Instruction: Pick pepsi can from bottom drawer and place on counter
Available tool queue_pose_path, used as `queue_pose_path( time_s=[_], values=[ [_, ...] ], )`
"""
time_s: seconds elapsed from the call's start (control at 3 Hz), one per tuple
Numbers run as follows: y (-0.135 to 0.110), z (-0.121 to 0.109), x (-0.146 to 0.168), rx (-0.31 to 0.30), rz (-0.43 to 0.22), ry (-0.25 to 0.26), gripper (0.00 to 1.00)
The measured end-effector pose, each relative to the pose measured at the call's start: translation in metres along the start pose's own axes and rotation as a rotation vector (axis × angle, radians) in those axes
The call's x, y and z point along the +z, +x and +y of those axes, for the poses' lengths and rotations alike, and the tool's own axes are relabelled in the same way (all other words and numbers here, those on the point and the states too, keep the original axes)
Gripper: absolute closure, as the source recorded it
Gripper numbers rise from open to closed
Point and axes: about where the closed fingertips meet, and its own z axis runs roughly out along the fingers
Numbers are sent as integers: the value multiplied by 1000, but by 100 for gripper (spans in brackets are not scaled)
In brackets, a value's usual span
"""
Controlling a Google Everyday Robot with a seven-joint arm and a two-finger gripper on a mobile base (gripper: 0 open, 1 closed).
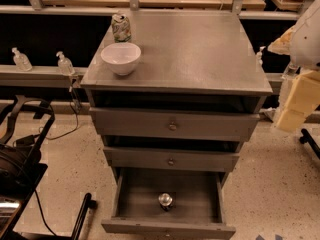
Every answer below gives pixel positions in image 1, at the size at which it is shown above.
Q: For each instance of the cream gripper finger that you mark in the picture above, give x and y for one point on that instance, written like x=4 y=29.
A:
x=300 y=101

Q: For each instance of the blue pepsi can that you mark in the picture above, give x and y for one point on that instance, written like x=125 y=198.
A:
x=165 y=201

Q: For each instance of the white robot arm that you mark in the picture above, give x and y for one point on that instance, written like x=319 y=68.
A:
x=305 y=43

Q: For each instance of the grey drawer cabinet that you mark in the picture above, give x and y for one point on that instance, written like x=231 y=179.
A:
x=198 y=61

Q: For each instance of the grey open bottom drawer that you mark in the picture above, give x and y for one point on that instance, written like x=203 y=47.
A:
x=197 y=210

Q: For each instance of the grey middle drawer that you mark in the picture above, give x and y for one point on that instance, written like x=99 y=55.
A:
x=171 y=159

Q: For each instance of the grey top drawer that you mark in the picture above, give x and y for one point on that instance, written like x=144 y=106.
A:
x=174 y=124

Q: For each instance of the green crushed soda can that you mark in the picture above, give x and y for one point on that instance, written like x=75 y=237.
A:
x=121 y=28

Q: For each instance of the black chair leg right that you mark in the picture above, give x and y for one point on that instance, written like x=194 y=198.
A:
x=307 y=138

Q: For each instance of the small pump bottle right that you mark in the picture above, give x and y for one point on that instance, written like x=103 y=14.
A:
x=259 y=55

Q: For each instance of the white bowl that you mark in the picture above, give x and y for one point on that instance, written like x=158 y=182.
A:
x=121 y=58

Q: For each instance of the clear sanitizer bottle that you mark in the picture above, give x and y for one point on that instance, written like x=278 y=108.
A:
x=21 y=60
x=65 y=64

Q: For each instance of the black bar lower left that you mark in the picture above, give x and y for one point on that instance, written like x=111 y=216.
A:
x=87 y=203

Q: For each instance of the clear sanitizer bottle far left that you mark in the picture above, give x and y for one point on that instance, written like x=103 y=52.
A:
x=21 y=60

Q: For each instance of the black chair with straps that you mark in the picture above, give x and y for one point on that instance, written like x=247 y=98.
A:
x=20 y=167

